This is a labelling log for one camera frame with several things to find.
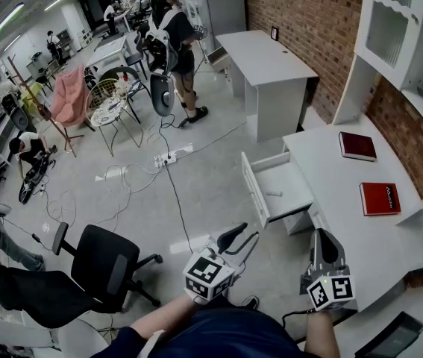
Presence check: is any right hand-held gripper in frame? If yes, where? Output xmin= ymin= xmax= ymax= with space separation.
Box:
xmin=299 ymin=227 xmax=357 ymax=312

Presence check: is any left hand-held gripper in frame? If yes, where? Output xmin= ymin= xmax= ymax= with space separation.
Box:
xmin=183 ymin=222 xmax=260 ymax=305

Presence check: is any white drawer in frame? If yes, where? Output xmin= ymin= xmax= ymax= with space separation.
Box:
xmin=240 ymin=151 xmax=316 ymax=230

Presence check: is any person's left forearm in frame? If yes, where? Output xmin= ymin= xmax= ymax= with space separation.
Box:
xmin=128 ymin=293 xmax=197 ymax=341

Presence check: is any person's right forearm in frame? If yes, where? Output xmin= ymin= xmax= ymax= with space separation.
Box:
xmin=304 ymin=310 xmax=341 ymax=358

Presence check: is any person's right shoe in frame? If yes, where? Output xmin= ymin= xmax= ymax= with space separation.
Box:
xmin=240 ymin=295 xmax=260 ymax=311

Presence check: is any bright red book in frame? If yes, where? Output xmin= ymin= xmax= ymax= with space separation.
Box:
xmin=359 ymin=182 xmax=401 ymax=217

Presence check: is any person's navy shirt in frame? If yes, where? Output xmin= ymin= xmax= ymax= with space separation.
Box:
xmin=91 ymin=306 xmax=307 ymax=358

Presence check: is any black rectangular panel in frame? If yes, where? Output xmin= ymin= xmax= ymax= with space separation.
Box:
xmin=354 ymin=311 xmax=423 ymax=358

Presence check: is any dark red book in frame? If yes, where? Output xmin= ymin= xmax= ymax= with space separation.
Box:
xmin=338 ymin=131 xmax=377 ymax=163

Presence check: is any white power strip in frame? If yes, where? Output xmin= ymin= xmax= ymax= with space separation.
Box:
xmin=154 ymin=154 xmax=178 ymax=167

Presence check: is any black office chair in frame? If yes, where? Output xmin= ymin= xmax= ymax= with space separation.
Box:
xmin=0 ymin=222 xmax=163 ymax=330

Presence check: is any white hutch shelf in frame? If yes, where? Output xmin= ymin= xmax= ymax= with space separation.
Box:
xmin=332 ymin=0 xmax=423 ymax=257

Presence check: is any grey shell chair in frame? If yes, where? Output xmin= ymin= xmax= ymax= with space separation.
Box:
xmin=149 ymin=72 xmax=177 ymax=118

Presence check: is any white side desk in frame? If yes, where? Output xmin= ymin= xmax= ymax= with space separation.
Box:
xmin=214 ymin=30 xmax=319 ymax=143

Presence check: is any black side chair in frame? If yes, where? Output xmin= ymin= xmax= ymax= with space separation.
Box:
xmin=125 ymin=31 xmax=148 ymax=81

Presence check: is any black scooter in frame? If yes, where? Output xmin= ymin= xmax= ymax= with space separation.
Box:
xmin=17 ymin=154 xmax=56 ymax=205

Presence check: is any pink padded chair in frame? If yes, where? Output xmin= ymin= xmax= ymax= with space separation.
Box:
xmin=49 ymin=65 xmax=96 ymax=132

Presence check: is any white table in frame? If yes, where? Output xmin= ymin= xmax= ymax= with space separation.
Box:
xmin=86 ymin=35 xmax=128 ymax=69

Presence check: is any tall white cabinet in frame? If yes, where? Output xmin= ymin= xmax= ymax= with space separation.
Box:
xmin=195 ymin=0 xmax=248 ymax=48

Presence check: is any wooden coat rack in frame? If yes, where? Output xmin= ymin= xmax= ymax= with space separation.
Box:
xmin=7 ymin=54 xmax=85 ymax=158

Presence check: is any green stool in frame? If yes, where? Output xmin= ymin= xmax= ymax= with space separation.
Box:
xmin=20 ymin=82 xmax=44 ymax=107

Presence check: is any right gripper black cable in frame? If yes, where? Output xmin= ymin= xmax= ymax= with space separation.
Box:
xmin=281 ymin=309 xmax=316 ymax=337

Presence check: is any black floor cable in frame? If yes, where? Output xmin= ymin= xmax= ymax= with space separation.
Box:
xmin=164 ymin=164 xmax=194 ymax=255

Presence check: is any long white floor cable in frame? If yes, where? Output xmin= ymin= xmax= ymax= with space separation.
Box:
xmin=175 ymin=120 xmax=248 ymax=160

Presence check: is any round wire table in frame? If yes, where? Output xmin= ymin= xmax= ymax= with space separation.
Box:
xmin=85 ymin=78 xmax=145 ymax=158

